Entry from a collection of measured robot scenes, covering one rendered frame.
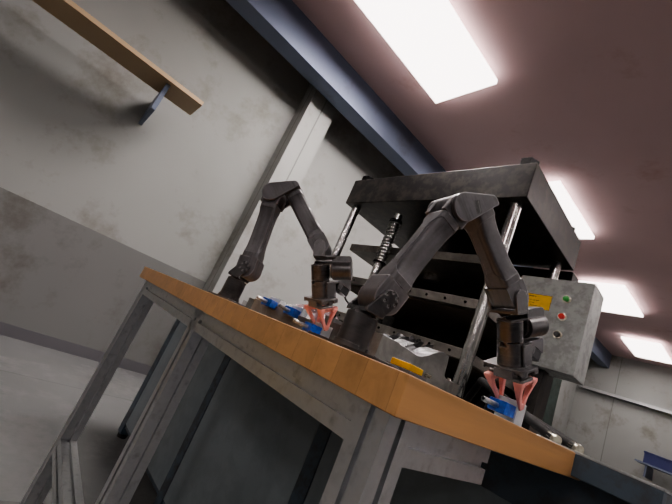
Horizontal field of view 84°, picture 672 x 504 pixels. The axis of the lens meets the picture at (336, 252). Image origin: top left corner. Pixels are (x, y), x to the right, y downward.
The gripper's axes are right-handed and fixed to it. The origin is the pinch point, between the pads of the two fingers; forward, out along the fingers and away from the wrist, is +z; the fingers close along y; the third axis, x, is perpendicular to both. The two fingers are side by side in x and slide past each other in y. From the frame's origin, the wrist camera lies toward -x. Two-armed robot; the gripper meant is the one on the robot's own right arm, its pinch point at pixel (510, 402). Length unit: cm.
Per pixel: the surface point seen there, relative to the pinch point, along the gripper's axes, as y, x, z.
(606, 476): -25.9, 16.5, -2.0
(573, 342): 23, -80, 3
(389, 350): 31.2, 9.9, -6.6
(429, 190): 106, -87, -69
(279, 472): 46, 39, 27
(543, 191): 51, -111, -63
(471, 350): 54, -57, 10
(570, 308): 27, -87, -9
